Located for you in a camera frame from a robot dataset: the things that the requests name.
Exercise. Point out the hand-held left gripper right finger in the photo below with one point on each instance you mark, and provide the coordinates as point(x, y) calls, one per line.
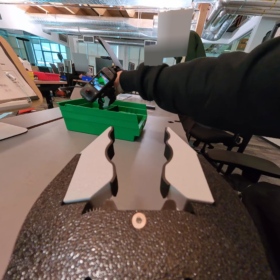
point(186, 175)

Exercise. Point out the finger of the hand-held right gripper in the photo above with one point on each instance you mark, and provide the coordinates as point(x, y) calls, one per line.
point(101, 104)
point(111, 101)

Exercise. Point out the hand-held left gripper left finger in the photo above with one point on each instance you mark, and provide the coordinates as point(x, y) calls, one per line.
point(91, 170)

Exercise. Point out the green plastic bin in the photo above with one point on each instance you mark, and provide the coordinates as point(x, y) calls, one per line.
point(98, 122)

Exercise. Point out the person's right forearm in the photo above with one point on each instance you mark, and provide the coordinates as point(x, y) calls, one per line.
point(207, 87)

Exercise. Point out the person's right hand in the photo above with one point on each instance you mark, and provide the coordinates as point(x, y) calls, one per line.
point(118, 87)

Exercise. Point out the small blue bin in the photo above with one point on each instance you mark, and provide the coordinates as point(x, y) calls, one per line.
point(87, 78)

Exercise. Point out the black rectangular device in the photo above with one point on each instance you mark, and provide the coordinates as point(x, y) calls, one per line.
point(151, 107)

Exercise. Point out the curved black sheet document stand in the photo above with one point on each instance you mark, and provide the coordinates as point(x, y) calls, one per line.
point(109, 52)

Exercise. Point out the red bin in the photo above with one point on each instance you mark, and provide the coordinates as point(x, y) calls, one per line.
point(47, 76)

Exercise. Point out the black office chair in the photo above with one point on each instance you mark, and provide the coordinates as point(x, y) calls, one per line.
point(207, 133)

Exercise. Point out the black chair armrest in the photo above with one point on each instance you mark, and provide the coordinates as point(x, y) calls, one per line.
point(240, 161)

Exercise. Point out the wooden document stand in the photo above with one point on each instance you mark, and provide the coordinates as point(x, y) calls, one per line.
point(32, 87)

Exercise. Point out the yellow bin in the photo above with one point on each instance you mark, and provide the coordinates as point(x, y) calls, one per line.
point(30, 75)

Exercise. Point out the blue header laminated sheet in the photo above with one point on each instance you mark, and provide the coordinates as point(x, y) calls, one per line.
point(13, 87)

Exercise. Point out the silver ceiling duct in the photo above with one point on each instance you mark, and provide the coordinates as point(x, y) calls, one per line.
point(87, 21)

